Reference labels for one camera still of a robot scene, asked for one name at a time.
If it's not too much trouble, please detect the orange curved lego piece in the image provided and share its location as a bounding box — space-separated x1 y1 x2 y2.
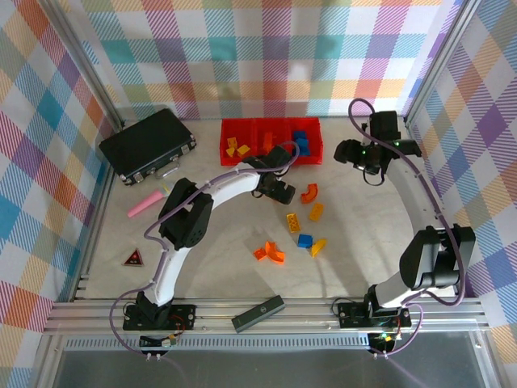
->
263 241 286 266
300 183 319 205

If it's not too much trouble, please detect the red plastic bin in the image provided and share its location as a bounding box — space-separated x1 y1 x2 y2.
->
219 119 258 167
288 116 325 166
252 118 294 162

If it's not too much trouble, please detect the black rectangular remote bar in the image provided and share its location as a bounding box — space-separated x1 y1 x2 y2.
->
231 294 286 335

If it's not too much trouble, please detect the pink toy microphone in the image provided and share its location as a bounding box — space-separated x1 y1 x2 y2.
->
127 183 173 218

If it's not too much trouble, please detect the black red triangle badge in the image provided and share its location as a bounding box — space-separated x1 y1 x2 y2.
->
123 247 145 268

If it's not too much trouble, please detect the grey vented metal panel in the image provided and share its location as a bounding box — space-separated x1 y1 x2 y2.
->
34 333 496 388

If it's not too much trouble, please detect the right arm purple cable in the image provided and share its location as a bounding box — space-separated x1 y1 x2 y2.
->
349 99 468 359

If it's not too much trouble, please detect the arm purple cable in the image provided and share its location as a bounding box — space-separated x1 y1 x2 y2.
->
111 141 301 359
349 99 468 359

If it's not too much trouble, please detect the aluminium extrusion frame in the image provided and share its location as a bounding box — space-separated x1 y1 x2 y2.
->
34 0 496 388

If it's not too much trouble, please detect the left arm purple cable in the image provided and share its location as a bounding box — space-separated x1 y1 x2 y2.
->
111 141 301 359

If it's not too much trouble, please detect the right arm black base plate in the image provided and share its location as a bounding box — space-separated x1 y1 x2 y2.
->
337 301 413 329

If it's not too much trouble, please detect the black case with chrome handle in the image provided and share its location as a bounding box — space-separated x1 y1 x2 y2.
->
99 108 198 188

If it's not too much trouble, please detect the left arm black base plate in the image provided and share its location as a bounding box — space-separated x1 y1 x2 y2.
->
122 303 198 331

